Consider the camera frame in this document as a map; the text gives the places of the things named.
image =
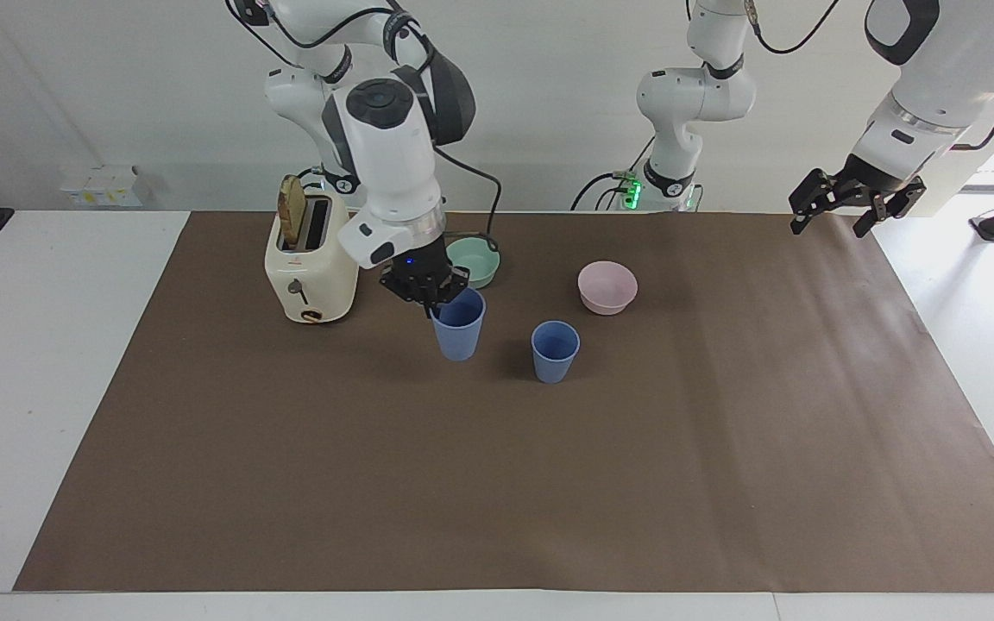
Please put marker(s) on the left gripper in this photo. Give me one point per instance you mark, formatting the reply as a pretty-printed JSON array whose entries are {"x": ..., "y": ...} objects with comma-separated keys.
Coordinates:
[{"x": 870, "y": 177}]

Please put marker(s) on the white box with yellow labels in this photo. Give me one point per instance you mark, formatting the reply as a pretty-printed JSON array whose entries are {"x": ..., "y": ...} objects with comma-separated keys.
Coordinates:
[{"x": 100, "y": 185}]

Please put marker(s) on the blue plastic cup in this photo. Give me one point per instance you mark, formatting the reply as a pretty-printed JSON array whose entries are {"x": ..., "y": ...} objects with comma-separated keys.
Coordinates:
[
  {"x": 555, "y": 354},
  {"x": 460, "y": 332}
]

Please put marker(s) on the pink bowl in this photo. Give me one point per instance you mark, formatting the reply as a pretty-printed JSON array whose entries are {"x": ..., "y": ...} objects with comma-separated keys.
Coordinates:
[{"x": 607, "y": 289}]

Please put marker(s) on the green bowl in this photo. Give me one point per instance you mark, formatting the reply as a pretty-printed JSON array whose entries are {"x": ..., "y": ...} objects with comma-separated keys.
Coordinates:
[{"x": 478, "y": 263}]

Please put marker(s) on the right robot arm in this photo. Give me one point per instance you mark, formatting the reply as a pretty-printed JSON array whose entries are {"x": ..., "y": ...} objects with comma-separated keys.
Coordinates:
[{"x": 393, "y": 164}]

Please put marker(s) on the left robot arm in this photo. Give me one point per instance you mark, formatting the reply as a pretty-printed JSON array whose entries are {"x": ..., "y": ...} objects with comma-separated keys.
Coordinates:
[{"x": 695, "y": 95}]

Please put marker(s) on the cream toaster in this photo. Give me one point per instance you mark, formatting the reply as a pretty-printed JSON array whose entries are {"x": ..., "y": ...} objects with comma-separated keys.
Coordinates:
[{"x": 311, "y": 276}]

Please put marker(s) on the toast slice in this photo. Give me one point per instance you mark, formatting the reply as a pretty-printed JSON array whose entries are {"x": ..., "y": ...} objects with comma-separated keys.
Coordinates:
[{"x": 292, "y": 211}]

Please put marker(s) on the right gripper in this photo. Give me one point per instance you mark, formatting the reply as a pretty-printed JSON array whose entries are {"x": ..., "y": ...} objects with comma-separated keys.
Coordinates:
[{"x": 424, "y": 259}]

